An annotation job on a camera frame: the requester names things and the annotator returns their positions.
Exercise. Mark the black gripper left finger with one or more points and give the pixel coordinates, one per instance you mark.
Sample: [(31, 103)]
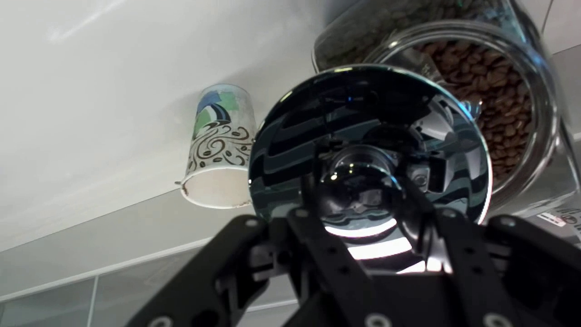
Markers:
[(242, 272)]

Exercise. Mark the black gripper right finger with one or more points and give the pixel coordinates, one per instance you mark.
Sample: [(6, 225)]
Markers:
[(514, 265)]

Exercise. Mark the clear plastic bag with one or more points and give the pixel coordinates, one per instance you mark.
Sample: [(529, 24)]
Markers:
[(559, 218)]

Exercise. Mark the patterned paper cup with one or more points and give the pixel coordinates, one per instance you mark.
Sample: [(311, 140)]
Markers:
[(218, 156)]

